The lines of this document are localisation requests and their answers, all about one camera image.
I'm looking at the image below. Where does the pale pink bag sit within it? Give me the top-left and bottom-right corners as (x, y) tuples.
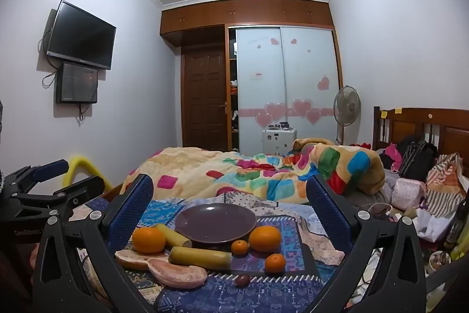
(391, 178), (427, 212)

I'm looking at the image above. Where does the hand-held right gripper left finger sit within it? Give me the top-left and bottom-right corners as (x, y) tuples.
(32, 173), (162, 313)

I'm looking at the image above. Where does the small bowl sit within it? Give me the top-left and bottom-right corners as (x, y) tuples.
(429, 251), (452, 275)

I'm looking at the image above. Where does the wall-mounted black television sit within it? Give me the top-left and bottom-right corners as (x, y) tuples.
(46, 0), (117, 71)

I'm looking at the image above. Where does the wooden bed headboard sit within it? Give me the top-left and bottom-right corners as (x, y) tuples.
(372, 106), (469, 167)

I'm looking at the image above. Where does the yellow foam tube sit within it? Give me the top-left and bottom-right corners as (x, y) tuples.
(62, 155), (112, 189)

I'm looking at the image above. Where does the dark glass bottle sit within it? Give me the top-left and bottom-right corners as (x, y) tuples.
(444, 194), (469, 248)

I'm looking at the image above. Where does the white box appliance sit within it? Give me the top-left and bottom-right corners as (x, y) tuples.
(262, 127), (297, 157)

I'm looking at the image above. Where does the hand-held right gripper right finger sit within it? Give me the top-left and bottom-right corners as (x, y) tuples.
(304, 174), (427, 313)

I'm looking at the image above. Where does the wooden wardrobe with sliding doors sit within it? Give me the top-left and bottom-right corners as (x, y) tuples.
(160, 0), (344, 157)

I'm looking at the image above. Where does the striped fabric bag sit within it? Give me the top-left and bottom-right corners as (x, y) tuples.
(425, 153), (469, 218)

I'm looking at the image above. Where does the colourful patchwork quilt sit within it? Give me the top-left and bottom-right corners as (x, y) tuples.
(121, 138), (385, 204)

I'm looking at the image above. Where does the small black wall monitor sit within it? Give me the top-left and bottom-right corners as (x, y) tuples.
(56, 62), (99, 104)

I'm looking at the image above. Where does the brown wooden door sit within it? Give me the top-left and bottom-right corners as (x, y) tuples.
(181, 45), (228, 148)

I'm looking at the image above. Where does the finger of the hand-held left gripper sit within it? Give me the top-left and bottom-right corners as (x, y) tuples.
(20, 175), (108, 222)
(4, 159), (70, 197)

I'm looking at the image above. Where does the blue patterned blanket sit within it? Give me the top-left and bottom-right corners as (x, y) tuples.
(69, 190), (367, 313)

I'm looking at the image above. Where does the large orange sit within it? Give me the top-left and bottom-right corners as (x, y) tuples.
(132, 227), (166, 254)
(249, 226), (282, 253)

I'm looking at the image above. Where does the bright pink cloth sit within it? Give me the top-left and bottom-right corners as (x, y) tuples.
(383, 143), (404, 171)

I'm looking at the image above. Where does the black backpack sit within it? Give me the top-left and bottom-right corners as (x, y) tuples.
(399, 141), (438, 182)

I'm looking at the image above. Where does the white plastic bag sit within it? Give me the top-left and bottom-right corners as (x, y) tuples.
(417, 209), (458, 245)

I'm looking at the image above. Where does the purple plate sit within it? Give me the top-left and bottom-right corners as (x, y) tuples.
(175, 204), (257, 251)

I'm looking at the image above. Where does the grey cloth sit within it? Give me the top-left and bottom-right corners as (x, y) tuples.
(342, 185), (393, 207)

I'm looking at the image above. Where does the small tangerine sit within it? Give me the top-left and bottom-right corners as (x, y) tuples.
(231, 240), (250, 257)
(264, 253), (286, 273)

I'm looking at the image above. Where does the standing electric fan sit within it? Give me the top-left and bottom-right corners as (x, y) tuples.
(333, 86), (361, 145)

